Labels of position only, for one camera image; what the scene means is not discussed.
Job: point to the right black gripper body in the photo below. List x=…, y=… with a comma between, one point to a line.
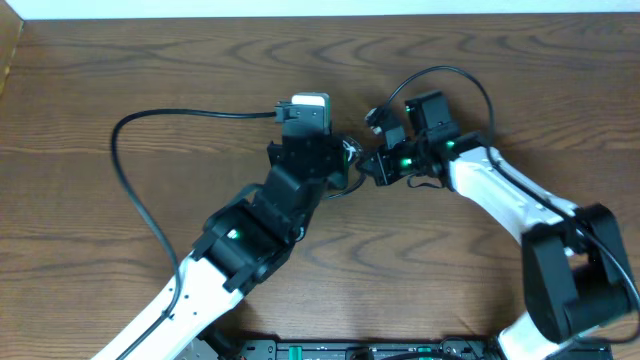
x=405, y=159

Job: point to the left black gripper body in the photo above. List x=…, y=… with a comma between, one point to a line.
x=340, y=177

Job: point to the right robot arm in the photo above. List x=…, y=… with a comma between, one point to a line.
x=576, y=273

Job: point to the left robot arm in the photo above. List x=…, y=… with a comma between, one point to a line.
x=241, y=246

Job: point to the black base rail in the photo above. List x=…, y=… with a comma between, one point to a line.
x=263, y=349

